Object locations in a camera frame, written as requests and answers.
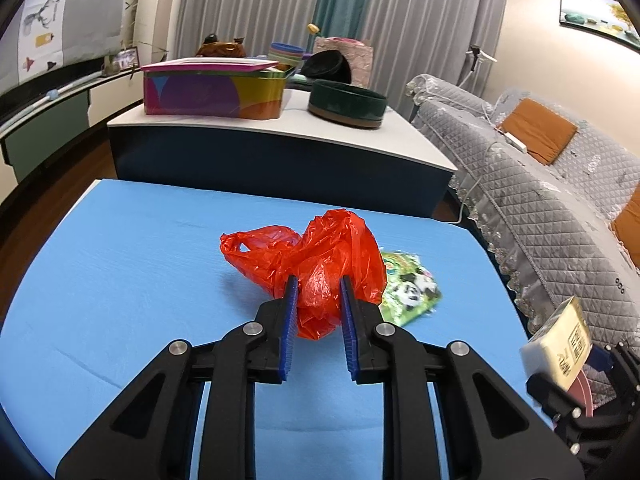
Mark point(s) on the white standing air conditioner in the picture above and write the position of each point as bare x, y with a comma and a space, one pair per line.
151, 28

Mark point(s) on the brown teapot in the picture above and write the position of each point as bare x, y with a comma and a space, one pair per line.
212, 47

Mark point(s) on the framed landscape painting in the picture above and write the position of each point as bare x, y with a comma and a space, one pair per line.
606, 18

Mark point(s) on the red plastic bag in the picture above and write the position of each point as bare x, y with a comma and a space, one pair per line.
334, 245

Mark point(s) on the colourful rectangular tin box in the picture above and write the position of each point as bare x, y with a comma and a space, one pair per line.
247, 88

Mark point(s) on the pink trash bin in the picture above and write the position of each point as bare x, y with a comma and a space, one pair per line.
580, 391

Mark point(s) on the dark green round tin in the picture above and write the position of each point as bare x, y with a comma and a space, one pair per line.
346, 104

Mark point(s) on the small photo frame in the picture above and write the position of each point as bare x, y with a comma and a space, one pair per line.
127, 59

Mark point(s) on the orange cushion far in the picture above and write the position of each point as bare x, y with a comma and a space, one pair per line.
544, 133

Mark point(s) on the blue patterned table cloth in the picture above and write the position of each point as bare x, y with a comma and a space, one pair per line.
135, 266

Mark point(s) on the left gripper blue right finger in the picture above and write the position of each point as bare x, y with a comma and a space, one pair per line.
349, 329

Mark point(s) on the grey quilted sofa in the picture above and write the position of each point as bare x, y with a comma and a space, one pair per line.
549, 226

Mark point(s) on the orange cushion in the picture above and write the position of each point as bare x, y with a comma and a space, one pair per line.
626, 227
544, 133

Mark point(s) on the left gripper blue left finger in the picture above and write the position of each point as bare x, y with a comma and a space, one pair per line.
288, 329

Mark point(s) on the covered television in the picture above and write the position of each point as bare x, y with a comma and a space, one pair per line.
46, 35

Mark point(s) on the white coffee table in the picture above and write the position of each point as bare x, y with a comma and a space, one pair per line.
297, 156

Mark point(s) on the green panda snack packet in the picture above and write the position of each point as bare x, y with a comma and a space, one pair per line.
411, 290

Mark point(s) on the orange cushion near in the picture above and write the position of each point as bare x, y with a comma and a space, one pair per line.
626, 227

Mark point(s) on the white floor lamp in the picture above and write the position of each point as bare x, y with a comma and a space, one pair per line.
478, 57

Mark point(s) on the beige qr code packet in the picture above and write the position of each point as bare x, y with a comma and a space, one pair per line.
561, 346

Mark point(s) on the white tv cabinet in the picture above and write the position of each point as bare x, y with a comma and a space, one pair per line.
34, 134

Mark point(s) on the stacked coloured bowls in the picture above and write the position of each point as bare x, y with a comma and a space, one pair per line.
285, 54

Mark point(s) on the grey curtain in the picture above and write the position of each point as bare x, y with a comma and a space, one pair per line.
409, 37

